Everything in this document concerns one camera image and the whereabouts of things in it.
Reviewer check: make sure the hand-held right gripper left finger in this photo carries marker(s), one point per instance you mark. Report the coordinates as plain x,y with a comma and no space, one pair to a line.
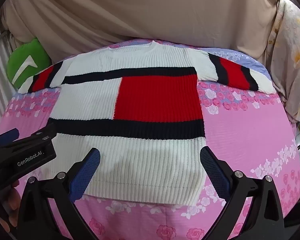
86,173

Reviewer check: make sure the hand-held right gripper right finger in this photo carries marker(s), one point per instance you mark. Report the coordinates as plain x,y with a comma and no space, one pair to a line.
215,173

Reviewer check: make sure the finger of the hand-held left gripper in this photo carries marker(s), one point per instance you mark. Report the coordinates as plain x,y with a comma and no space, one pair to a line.
8,135
48,131

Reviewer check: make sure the white red navy knit sweater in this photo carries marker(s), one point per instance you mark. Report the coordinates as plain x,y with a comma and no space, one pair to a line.
152,97

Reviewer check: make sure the person's left hand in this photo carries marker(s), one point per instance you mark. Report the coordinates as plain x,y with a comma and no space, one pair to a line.
11,202

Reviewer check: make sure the pink floral bedsheet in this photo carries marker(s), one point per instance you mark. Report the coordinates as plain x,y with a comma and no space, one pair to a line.
240,140

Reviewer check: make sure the green pillow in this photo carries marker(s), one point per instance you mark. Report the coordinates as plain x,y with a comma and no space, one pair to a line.
22,55

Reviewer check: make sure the cream floral cloth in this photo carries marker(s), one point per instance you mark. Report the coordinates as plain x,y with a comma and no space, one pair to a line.
292,55

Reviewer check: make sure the beige draped cloth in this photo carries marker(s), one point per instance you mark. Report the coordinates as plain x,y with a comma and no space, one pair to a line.
140,12

